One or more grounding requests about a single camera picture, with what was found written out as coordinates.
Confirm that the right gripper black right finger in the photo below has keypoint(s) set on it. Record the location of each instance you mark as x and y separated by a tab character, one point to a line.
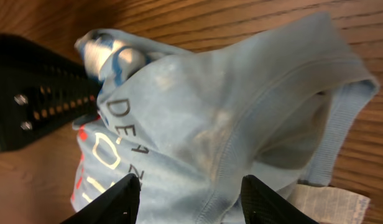
262	205

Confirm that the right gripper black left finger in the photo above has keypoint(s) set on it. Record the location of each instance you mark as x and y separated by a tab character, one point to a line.
118	205

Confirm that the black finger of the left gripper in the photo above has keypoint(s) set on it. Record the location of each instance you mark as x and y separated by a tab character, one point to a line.
40	91

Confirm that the light blue printed t-shirt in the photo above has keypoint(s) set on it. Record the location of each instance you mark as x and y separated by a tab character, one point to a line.
190	126

